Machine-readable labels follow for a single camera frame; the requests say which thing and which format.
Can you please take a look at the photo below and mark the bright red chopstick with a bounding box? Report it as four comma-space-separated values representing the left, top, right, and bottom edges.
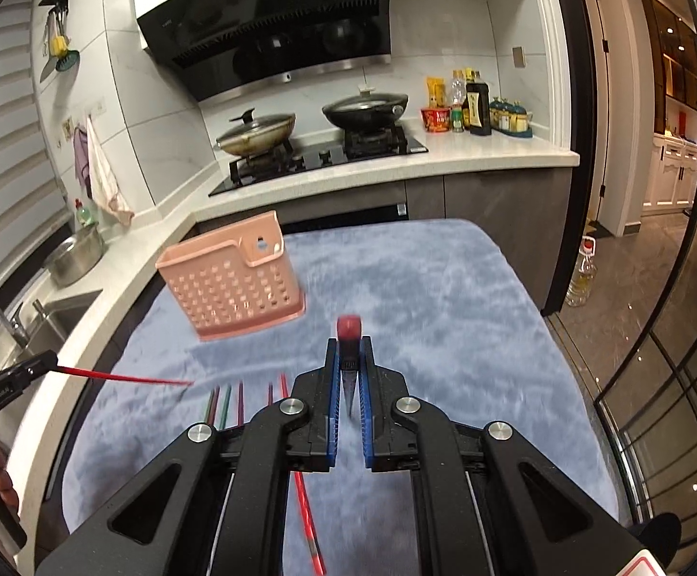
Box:
52, 367, 193, 387

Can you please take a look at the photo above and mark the black wok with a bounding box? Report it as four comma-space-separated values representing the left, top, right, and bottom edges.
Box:
322, 90, 409, 132

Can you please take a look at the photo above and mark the cooking oil jug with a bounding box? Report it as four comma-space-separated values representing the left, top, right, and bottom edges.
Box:
566, 235, 597, 307

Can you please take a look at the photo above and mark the black gas stove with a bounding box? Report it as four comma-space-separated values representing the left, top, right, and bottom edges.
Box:
209, 125, 427, 196

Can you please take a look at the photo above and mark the pink perforated utensil holder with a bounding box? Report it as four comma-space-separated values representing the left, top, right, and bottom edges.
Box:
156, 211, 307, 342

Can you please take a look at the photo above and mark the green dish soap bottle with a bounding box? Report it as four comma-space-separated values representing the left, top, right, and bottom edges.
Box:
74, 199, 97, 228

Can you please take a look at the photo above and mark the spice jar rack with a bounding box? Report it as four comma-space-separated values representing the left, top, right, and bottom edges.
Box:
489, 97, 533, 138

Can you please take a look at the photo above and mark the grey-blue fleece mat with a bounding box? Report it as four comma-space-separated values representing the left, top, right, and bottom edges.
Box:
53, 220, 619, 575

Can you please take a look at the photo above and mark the red instant noodle cup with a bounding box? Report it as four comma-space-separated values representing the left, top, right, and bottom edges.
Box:
421, 107, 451, 134

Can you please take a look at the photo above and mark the yellow snack packet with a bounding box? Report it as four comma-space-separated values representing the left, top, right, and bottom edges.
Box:
426, 77, 447, 108

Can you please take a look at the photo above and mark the white hanging towel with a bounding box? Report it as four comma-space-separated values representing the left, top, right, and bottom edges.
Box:
85, 117, 135, 228

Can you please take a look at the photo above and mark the purple hanging cloth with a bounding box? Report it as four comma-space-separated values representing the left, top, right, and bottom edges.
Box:
72, 126, 92, 199

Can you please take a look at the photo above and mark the dark red chopstick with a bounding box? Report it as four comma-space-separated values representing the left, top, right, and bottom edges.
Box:
205, 386, 220, 428

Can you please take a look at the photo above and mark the steel kitchen sink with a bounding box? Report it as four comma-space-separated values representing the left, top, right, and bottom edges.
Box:
0, 288, 109, 371

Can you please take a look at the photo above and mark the chrome faucet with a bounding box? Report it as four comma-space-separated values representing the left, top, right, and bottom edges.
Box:
0, 306, 30, 348

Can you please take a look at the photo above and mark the small green cap bottle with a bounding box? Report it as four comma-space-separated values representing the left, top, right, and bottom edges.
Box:
450, 106, 464, 132

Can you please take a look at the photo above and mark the stainless steel pot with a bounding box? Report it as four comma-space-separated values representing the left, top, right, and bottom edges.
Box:
43, 224, 106, 288

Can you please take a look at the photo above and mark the lidded beige wok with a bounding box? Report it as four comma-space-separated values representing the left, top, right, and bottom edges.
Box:
215, 108, 296, 157

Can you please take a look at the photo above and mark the dark soy sauce bottle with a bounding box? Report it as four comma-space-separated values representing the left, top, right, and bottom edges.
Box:
465, 69, 491, 137

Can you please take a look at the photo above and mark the green chopstick gold band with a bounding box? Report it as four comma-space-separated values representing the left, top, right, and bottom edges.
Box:
217, 385, 233, 431

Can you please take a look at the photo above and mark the black range hood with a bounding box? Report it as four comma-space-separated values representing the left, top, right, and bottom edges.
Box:
136, 0, 391, 101

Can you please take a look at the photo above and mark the clear plastic bottle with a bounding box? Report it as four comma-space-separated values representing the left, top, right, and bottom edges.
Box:
450, 69, 468, 108

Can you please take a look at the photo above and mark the hanging green yellow brush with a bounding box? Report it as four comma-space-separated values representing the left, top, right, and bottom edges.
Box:
39, 0, 80, 82

